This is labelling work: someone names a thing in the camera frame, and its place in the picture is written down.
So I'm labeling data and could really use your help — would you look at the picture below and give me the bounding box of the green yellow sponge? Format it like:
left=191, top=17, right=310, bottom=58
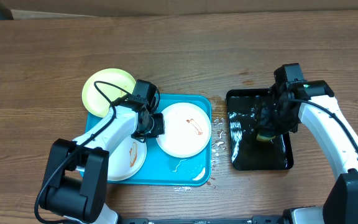
left=256, top=132, right=276, bottom=142

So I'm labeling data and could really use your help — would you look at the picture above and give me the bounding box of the white plate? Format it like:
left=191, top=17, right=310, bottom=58
left=157, top=103, right=211, bottom=158
left=108, top=136, right=147, bottom=182

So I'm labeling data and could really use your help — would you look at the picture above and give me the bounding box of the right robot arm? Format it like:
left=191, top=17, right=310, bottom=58
left=256, top=63, right=358, bottom=224

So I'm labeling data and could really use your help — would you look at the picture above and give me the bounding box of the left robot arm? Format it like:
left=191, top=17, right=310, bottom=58
left=34, top=80, right=164, bottom=223

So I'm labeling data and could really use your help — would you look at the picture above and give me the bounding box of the black plastic tray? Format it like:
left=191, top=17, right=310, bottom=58
left=226, top=88, right=294, bottom=170

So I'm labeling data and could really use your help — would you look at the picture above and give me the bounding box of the yellow-green plate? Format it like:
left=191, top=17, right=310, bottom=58
left=81, top=68, right=137, bottom=118

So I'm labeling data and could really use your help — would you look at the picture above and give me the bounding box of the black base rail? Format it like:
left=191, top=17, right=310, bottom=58
left=117, top=215, right=290, bottom=224

